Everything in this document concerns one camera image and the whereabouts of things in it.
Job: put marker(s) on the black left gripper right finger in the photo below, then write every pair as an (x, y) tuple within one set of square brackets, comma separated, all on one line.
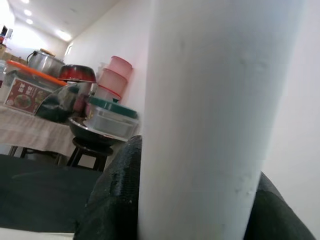
[(272, 220)]

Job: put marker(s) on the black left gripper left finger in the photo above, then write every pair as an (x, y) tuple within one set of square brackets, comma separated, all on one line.
[(112, 200)]

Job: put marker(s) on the white plastic table leg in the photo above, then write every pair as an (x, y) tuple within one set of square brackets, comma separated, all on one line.
[(200, 125)]

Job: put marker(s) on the black round stool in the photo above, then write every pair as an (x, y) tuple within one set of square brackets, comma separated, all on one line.
[(85, 150)]

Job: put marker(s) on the clear plastic food container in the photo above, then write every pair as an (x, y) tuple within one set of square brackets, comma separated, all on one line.
[(110, 125)]

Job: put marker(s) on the green lidded plastic container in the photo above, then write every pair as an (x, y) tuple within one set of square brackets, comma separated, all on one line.
[(112, 106)]

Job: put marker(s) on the pink tub with red lid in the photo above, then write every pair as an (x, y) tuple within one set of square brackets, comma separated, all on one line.
[(107, 95)]

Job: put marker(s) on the beige cloth covered table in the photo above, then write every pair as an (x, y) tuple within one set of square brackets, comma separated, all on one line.
[(30, 130)]

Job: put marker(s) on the glossy black cookware lid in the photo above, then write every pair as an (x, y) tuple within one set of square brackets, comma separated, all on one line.
[(57, 105)]

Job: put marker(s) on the pink plastic tub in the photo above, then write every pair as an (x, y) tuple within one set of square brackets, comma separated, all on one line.
[(112, 80), (121, 66)]

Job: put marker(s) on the red enamel bowl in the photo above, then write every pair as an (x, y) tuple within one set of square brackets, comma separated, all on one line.
[(77, 73)]

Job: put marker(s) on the red printed food box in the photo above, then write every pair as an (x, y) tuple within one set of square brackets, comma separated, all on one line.
[(22, 96)]

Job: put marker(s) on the orange lidded plastic container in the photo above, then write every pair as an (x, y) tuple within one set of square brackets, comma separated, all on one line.
[(32, 72)]

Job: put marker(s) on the large steel pot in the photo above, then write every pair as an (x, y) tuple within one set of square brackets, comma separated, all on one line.
[(45, 63)]

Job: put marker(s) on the round ceiling light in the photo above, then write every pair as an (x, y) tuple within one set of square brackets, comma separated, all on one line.
[(29, 21), (25, 1), (27, 12)]

